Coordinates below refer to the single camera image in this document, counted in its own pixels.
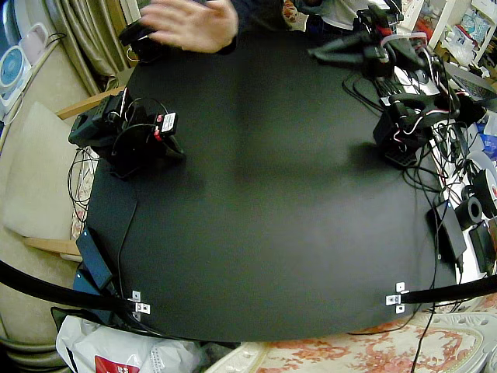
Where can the black leader arm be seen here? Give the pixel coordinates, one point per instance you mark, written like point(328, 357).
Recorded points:
point(134, 33)

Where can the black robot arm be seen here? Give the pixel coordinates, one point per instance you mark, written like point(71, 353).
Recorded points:
point(400, 128)
point(97, 124)

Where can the navy-sleeved person's hand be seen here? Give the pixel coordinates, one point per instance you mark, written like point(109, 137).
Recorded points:
point(194, 27)

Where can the black computer mouse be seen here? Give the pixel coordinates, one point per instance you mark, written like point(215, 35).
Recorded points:
point(422, 77)

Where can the gray laptop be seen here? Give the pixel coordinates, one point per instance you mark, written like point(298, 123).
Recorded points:
point(470, 83)

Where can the black table mat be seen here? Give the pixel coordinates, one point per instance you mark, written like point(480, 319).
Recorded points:
point(248, 213)

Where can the beige seat cushion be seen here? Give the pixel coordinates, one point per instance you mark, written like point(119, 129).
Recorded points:
point(35, 175)

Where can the blue power adapter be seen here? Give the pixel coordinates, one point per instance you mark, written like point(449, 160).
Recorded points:
point(93, 258)

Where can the beige curtain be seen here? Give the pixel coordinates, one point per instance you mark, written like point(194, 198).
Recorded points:
point(89, 39)

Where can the blue white package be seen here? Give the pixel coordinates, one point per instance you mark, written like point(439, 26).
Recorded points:
point(490, 140)

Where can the blue flat box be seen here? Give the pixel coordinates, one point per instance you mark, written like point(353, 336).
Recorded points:
point(83, 285)

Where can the pale pink appliance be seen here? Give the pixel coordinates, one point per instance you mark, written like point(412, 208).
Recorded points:
point(35, 42)

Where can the white blue desk fan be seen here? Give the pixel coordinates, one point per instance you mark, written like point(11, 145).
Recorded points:
point(11, 70)

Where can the black filament spool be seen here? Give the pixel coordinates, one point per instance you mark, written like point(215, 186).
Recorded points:
point(485, 186)

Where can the black tape roll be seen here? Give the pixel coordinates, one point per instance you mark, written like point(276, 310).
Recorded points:
point(464, 215)

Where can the black power brick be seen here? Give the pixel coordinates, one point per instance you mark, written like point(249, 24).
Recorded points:
point(450, 229)

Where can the white plastic bag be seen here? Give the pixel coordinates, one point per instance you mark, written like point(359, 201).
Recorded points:
point(116, 346)

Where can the black rectangular box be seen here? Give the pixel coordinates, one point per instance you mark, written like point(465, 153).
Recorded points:
point(481, 242)

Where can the pink floral tablecloth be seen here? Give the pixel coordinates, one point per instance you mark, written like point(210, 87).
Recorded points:
point(349, 353)

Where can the white shelf frame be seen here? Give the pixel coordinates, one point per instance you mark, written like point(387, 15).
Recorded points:
point(442, 23)

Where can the wooden chair frame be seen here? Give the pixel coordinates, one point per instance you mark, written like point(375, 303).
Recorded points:
point(50, 245)

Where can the small metal bracket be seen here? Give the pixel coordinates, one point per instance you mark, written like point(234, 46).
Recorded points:
point(143, 308)
point(400, 287)
point(393, 300)
point(136, 296)

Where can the black camera rig bar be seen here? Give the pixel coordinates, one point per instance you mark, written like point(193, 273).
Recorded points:
point(446, 292)
point(58, 289)

